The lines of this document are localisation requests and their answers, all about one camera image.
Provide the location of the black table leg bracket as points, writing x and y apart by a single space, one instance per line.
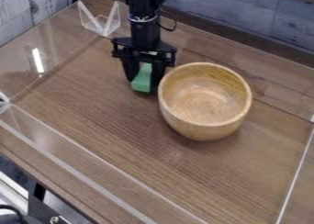
37 209

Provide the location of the clear acrylic corner bracket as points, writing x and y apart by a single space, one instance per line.
100 24

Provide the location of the wooden bowl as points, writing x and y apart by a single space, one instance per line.
204 99

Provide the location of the green rectangular stick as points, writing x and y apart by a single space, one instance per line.
140 82

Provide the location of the clear acrylic front wall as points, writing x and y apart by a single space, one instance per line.
107 195

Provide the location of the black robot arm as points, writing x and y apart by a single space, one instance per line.
144 23

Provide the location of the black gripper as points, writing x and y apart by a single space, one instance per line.
160 55

